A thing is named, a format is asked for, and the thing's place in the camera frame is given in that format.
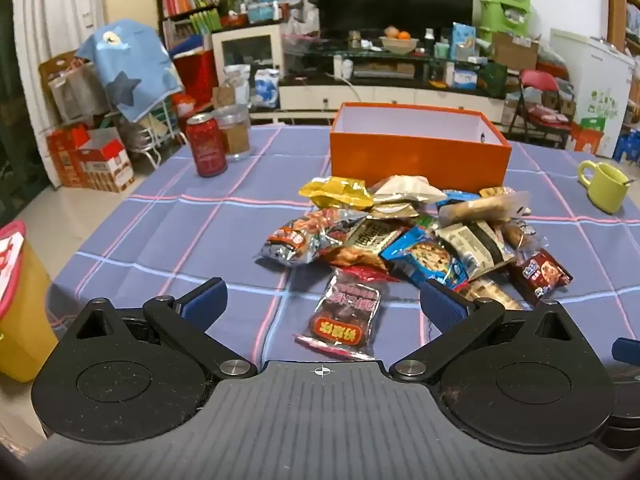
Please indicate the purple plaid tablecloth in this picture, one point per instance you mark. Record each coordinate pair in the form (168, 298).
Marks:
(175, 240)

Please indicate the brown cardboard box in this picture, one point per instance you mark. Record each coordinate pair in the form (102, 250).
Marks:
(515, 52)

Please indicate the red folding chair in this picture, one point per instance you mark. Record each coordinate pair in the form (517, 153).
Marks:
(537, 80)

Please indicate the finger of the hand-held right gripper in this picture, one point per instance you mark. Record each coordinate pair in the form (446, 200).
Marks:
(627, 350)

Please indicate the black gold snack packet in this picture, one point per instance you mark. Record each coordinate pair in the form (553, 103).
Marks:
(372, 240)

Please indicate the dark green gift bag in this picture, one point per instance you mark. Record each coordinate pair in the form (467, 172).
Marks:
(492, 80)

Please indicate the white blue bag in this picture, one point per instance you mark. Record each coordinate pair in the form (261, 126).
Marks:
(267, 87)

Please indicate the clear plastic jar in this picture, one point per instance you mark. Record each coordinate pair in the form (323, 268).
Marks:
(235, 135)

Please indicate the green storage rack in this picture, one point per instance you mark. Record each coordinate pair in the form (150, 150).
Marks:
(505, 10)

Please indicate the blue chip cookie packet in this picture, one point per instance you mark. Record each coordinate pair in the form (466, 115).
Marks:
(425, 257)

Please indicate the red gift bag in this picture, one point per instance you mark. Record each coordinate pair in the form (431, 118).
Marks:
(197, 72)

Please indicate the brown bread clear packet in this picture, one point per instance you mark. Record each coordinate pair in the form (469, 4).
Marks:
(480, 207)

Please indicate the red white carton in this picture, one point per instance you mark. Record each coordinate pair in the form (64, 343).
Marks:
(100, 165)

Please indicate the blue star cloth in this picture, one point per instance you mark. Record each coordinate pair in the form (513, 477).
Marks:
(130, 70)

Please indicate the white chest freezer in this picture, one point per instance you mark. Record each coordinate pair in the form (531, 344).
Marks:
(595, 75)

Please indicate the orange green paper bag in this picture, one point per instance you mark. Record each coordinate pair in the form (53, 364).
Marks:
(585, 137)

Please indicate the white TV stand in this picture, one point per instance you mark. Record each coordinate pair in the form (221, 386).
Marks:
(400, 97)

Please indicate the dark red clear snack packet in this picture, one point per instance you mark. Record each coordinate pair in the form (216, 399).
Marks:
(345, 315)

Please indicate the black white striped packet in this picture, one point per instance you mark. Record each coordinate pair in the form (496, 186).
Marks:
(470, 247)

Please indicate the light blue carton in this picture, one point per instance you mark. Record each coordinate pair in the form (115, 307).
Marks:
(462, 40)

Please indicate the yellow snack packet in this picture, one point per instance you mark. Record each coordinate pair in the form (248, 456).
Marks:
(335, 192)

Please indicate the silver red snack packet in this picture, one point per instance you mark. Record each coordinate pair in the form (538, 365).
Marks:
(305, 237)

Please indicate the dark bookshelf with books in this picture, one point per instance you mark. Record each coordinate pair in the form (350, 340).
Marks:
(187, 0)

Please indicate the wooden shelf unit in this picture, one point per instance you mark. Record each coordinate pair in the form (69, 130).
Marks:
(627, 5)

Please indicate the beige snack packet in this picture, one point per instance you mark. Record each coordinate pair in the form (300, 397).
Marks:
(407, 190)

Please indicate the clear plastic storage bin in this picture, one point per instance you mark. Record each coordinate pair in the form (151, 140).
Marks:
(75, 90)

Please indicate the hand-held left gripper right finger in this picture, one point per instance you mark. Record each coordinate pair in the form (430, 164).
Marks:
(440, 305)

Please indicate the green mug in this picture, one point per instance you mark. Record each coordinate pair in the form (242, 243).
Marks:
(607, 190)

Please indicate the orange cardboard box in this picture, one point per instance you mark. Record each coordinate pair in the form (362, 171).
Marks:
(415, 160)

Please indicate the dark red cookie packet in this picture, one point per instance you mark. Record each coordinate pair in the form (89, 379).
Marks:
(542, 272)

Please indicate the clear wafer packet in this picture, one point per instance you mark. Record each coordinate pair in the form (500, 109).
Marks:
(487, 292)

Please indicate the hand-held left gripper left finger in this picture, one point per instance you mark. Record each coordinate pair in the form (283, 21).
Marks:
(205, 297)

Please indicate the white glass-door cabinet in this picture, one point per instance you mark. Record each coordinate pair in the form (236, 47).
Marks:
(247, 50)

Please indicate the fruit bowl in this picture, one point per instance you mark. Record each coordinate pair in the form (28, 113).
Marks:
(397, 44)

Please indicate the yellow bin with red lid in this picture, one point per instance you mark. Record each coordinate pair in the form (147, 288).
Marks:
(25, 310)

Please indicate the red drink can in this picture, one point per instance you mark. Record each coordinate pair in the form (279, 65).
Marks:
(206, 150)

